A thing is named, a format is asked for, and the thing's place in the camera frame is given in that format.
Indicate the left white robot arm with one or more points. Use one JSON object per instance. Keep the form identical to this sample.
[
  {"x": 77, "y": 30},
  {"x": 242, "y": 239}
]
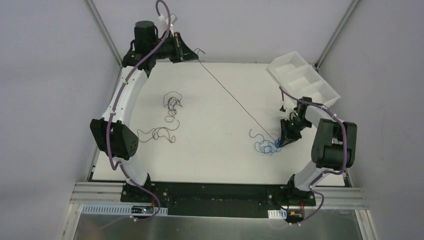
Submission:
[{"x": 111, "y": 131}]

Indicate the aluminium frame rail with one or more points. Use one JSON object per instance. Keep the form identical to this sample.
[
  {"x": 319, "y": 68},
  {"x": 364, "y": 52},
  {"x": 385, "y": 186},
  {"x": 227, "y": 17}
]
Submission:
[{"x": 344, "y": 198}]

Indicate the white cable duct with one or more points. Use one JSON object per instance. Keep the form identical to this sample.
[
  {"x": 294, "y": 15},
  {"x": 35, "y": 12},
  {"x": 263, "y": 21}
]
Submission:
[
  {"x": 140, "y": 210},
  {"x": 277, "y": 214}
]

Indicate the corner aluminium post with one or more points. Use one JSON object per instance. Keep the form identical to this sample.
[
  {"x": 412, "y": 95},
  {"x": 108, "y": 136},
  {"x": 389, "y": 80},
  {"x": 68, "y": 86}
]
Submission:
[
  {"x": 103, "y": 30},
  {"x": 336, "y": 33}
]

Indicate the left corner aluminium post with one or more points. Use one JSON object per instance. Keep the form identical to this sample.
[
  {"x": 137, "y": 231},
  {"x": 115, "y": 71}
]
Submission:
[{"x": 103, "y": 30}]

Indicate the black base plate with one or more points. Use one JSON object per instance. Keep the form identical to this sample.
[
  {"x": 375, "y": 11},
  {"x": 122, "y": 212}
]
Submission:
[{"x": 218, "y": 199}]

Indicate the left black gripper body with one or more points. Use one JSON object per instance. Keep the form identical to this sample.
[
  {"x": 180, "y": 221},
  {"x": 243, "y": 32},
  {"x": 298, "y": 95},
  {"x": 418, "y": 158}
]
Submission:
[{"x": 178, "y": 48}]

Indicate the right white cable duct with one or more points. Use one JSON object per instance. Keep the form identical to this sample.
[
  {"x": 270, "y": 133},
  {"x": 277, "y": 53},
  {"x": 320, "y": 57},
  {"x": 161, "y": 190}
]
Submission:
[{"x": 277, "y": 214}]

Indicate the left white cable duct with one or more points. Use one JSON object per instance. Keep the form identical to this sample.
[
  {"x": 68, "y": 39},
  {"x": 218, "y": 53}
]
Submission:
[{"x": 140, "y": 210}]

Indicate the right corner aluminium post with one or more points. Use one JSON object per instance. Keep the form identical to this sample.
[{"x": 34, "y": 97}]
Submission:
[{"x": 336, "y": 33}]

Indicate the white compartment tray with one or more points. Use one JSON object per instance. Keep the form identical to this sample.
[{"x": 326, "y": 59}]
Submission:
[{"x": 299, "y": 79}]

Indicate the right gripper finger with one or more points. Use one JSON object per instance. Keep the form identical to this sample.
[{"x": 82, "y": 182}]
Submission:
[
  {"x": 289, "y": 139},
  {"x": 284, "y": 140}
]

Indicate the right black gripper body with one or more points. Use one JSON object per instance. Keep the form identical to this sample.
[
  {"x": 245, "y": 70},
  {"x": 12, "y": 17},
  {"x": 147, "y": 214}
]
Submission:
[{"x": 290, "y": 129}]

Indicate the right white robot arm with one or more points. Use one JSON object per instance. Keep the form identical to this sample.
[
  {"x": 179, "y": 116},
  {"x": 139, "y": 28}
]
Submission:
[{"x": 332, "y": 152}]

